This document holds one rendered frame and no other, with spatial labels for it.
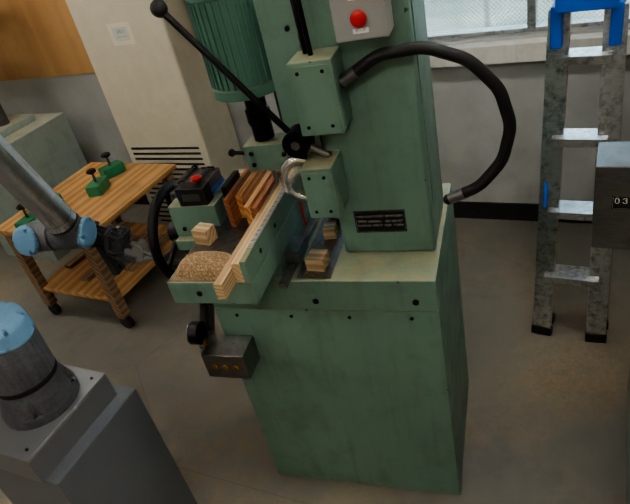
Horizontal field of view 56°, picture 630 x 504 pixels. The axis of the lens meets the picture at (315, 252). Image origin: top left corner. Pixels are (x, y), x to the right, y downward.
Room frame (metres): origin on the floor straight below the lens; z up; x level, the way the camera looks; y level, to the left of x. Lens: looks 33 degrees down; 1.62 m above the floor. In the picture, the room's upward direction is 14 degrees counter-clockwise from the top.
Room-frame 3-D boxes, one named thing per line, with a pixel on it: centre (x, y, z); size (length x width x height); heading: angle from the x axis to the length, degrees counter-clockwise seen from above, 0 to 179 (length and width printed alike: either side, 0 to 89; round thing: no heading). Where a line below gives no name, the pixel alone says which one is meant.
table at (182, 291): (1.37, 0.17, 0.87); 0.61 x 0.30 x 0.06; 157
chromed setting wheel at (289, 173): (1.21, -0.02, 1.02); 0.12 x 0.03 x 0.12; 67
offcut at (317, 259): (1.18, 0.00, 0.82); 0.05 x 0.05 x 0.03; 62
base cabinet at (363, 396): (1.33, -0.06, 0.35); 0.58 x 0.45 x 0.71; 67
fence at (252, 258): (1.32, 0.04, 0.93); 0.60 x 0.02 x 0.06; 157
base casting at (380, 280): (1.33, -0.06, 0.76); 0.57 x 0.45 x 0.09; 67
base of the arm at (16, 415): (1.14, 0.76, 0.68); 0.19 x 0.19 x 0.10
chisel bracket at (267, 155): (1.37, 0.03, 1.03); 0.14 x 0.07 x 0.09; 67
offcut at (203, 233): (1.26, 0.25, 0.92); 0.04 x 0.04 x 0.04; 55
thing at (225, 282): (1.31, 0.08, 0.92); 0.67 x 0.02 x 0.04; 157
